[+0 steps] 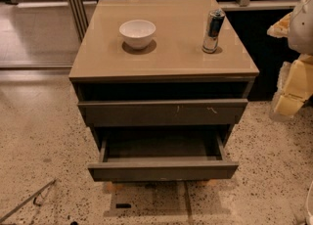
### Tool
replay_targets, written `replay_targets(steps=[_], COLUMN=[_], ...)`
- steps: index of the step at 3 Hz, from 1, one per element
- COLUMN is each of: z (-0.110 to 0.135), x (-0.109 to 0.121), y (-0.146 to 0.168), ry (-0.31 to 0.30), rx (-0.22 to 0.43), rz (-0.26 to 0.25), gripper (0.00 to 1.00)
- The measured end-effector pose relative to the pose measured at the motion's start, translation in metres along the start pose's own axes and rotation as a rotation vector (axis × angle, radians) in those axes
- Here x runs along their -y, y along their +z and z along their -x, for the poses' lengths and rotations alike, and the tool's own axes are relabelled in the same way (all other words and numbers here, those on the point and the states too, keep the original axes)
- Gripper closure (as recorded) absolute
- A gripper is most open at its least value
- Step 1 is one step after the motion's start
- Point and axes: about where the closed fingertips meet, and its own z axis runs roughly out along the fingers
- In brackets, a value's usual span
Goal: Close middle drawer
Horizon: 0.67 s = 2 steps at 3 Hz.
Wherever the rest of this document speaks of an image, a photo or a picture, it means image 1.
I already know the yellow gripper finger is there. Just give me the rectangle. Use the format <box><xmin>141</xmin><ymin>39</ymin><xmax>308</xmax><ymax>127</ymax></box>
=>
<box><xmin>273</xmin><ymin>95</ymin><xmax>303</xmax><ymax>116</ymax></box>

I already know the grey drawer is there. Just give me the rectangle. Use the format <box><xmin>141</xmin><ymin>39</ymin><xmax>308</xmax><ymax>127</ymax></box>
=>
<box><xmin>88</xmin><ymin>130</ymin><xmax>238</xmax><ymax>182</ymax></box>
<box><xmin>78</xmin><ymin>99</ymin><xmax>247</xmax><ymax>127</ymax></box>

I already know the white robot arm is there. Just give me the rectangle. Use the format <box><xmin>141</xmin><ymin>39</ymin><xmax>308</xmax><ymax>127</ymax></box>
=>
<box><xmin>267</xmin><ymin>0</ymin><xmax>313</xmax><ymax>117</ymax></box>

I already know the tan top drawer cabinet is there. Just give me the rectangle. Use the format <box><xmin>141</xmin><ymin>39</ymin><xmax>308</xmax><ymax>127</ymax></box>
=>
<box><xmin>67</xmin><ymin>0</ymin><xmax>260</xmax><ymax>184</ymax></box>

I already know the grey top drawer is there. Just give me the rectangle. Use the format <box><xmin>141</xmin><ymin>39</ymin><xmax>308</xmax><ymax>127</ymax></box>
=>
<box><xmin>78</xmin><ymin>99</ymin><xmax>247</xmax><ymax>127</ymax></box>

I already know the silver blue drink can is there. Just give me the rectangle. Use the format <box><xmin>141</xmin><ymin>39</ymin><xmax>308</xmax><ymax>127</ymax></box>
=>
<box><xmin>202</xmin><ymin>9</ymin><xmax>225</xmax><ymax>54</ymax></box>

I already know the white ceramic bowl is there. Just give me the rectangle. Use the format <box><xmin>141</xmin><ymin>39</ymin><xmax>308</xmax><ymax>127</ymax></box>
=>
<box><xmin>119</xmin><ymin>20</ymin><xmax>157</xmax><ymax>50</ymax></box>

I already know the small black floor object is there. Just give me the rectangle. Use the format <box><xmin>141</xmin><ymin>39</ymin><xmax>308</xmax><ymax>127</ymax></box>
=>
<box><xmin>115</xmin><ymin>203</ymin><xmax>131</xmax><ymax>208</ymax></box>

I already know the metal rod on floor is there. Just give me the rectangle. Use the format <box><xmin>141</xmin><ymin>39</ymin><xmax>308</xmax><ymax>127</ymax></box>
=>
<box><xmin>0</xmin><ymin>179</ymin><xmax>57</xmax><ymax>223</ymax></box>

